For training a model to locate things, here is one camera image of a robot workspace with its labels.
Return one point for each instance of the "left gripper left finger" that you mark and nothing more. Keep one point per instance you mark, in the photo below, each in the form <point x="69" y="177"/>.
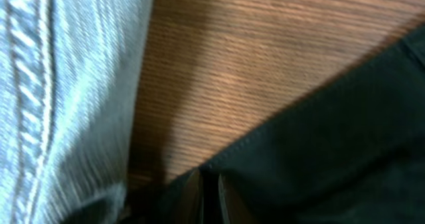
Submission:
<point x="189" y="208"/>

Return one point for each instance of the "folded light blue jeans shorts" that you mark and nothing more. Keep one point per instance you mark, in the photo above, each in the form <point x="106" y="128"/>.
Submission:
<point x="69" y="76"/>

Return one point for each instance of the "black shorts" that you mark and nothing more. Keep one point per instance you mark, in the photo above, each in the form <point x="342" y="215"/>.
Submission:
<point x="351" y="152"/>

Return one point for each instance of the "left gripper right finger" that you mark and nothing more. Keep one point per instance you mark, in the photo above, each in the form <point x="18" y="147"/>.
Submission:
<point x="233" y="209"/>

